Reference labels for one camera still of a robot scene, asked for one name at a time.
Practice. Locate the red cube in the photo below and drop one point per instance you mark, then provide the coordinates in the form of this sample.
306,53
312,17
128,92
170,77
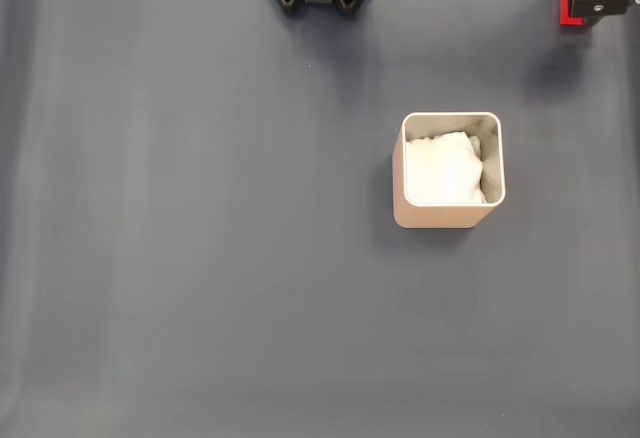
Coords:
564,8

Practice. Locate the white crumpled tissue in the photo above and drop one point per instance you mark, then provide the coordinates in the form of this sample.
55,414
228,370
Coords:
440,173

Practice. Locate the beige square box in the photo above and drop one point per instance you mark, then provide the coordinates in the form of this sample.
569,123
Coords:
435,217

